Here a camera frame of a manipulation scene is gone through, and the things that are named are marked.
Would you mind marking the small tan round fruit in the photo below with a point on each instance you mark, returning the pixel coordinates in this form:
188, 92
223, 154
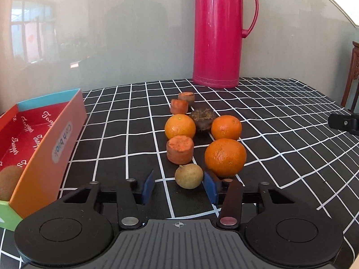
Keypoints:
188, 176

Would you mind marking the small carrot piece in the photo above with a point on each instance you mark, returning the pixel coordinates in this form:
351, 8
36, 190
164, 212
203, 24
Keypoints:
187, 96
179, 107

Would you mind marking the large carrot piece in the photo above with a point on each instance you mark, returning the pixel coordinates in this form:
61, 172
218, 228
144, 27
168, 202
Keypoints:
180, 150

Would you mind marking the red plastic thermos jug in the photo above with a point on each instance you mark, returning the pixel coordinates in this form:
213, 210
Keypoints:
217, 33

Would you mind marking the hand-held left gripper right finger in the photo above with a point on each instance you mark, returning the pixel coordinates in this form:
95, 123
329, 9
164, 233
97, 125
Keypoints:
210, 187

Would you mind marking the colourful cardboard box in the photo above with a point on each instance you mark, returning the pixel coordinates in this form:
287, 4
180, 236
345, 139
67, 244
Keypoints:
45, 145

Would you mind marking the brown kiwi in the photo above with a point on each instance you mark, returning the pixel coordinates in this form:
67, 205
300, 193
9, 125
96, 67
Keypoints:
9, 183

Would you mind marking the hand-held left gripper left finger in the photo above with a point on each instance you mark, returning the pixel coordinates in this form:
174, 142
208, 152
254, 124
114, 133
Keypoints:
148, 187

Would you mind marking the wooden chair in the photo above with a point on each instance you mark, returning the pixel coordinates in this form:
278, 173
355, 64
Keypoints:
352, 70

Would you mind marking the black white checked tablecloth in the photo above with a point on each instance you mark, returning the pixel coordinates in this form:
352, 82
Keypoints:
280, 151

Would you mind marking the dark brown round dried fruit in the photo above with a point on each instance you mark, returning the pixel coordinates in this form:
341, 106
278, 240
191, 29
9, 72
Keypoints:
202, 117

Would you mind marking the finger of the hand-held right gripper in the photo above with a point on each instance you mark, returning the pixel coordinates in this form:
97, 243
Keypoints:
343, 121

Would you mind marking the large orange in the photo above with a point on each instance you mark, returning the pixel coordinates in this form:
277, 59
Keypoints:
225, 157

